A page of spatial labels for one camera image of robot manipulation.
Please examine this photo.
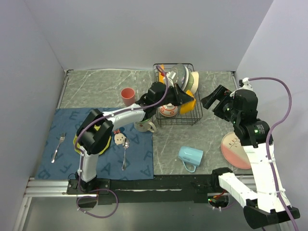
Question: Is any silver spoon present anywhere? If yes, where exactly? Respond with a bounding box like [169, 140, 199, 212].
[122, 138, 129, 171]

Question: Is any red white patterned dish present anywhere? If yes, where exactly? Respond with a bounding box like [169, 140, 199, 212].
[158, 103, 178, 117]

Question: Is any green square panda dish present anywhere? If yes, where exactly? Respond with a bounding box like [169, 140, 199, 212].
[184, 72, 194, 92]

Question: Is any aluminium rail frame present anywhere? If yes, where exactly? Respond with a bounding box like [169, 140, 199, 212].
[23, 177, 80, 198]

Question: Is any silver fork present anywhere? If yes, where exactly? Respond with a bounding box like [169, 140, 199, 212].
[51, 132, 65, 163]

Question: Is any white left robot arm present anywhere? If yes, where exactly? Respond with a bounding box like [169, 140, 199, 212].
[74, 82, 194, 193]

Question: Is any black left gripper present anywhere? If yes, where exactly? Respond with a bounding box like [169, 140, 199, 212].
[155, 84, 194, 108]

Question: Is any teal rim white plate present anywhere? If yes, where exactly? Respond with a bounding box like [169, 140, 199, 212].
[181, 66, 189, 90]

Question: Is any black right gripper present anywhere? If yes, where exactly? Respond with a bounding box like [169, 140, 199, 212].
[201, 84, 240, 124]

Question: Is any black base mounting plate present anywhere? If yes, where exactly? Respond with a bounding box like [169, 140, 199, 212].
[66, 175, 227, 205]

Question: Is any green-inside floral mug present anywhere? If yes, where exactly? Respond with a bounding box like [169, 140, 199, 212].
[134, 119, 157, 133]

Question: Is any blue floral plate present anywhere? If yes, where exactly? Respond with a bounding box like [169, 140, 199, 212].
[169, 64, 185, 88]

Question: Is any green polka dot plate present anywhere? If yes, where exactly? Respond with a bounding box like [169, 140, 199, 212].
[75, 125, 113, 155]

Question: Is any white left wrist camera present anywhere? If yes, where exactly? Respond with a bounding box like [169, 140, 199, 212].
[163, 71, 176, 86]

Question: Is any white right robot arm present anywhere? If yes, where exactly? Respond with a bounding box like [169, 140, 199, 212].
[201, 85, 300, 229]

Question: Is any orange bowl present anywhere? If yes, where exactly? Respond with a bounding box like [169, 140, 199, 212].
[180, 90, 196, 115]

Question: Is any cartoon mouse spoon rest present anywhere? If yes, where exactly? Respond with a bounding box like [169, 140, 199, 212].
[112, 127, 127, 145]

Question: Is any pink white round plate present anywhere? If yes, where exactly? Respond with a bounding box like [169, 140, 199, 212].
[220, 132, 251, 170]

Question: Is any orange polka dot plate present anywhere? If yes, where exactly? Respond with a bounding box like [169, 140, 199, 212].
[158, 64, 165, 83]

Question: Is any pink plastic cup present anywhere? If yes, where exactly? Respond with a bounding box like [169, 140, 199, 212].
[120, 88, 135, 106]

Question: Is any black wire dish rack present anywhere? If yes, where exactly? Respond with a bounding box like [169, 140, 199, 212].
[155, 63, 203, 126]

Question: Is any blue letter-print cloth mat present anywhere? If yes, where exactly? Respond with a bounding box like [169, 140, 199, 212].
[35, 108, 154, 180]

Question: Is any light blue mug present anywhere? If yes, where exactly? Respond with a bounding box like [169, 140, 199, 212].
[178, 146, 204, 173]

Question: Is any cream square cartoon dish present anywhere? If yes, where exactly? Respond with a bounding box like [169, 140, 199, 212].
[191, 72, 199, 94]

